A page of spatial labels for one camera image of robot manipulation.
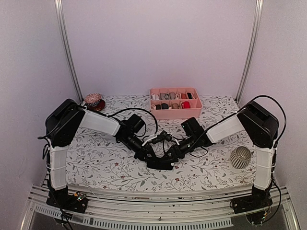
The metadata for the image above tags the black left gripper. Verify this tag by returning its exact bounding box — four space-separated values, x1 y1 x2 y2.
121 134 158 165

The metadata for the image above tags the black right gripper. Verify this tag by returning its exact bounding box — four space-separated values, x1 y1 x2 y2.
160 135 198 163

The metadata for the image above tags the black underwear white lettering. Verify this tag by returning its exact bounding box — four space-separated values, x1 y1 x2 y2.
146 158 174 171

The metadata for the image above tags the pink divided storage box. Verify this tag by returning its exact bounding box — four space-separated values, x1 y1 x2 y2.
149 87 202 120

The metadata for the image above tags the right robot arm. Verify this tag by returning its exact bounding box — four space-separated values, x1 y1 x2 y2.
165 99 283 209

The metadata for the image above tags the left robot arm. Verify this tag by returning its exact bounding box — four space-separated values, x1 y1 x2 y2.
42 99 157 208

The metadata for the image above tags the striped round cup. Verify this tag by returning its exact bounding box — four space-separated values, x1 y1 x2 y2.
230 146 252 169

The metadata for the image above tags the red patterned pincushion on saucer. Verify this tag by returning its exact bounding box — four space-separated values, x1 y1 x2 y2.
84 93 106 112

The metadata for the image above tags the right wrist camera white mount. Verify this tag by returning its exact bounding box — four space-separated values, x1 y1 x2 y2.
160 130 179 145

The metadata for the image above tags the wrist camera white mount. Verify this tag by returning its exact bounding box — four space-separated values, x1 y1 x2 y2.
142 134 165 147
160 130 179 145

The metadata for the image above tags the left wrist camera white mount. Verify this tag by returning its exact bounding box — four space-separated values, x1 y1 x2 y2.
142 134 165 147

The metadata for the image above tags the aluminium front rail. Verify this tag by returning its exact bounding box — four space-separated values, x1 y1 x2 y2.
23 184 300 230

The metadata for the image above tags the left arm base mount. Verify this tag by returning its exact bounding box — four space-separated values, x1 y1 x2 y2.
46 187 88 214

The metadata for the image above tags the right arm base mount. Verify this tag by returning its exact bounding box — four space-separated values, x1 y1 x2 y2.
230 185 273 214

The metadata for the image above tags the right aluminium frame post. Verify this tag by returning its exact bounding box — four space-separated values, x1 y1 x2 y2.
235 0 263 103

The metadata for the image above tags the aluminium frame post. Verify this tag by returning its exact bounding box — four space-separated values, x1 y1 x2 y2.
235 0 263 103
54 0 83 102

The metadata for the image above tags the left aluminium frame post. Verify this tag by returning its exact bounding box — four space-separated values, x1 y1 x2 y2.
54 0 83 102

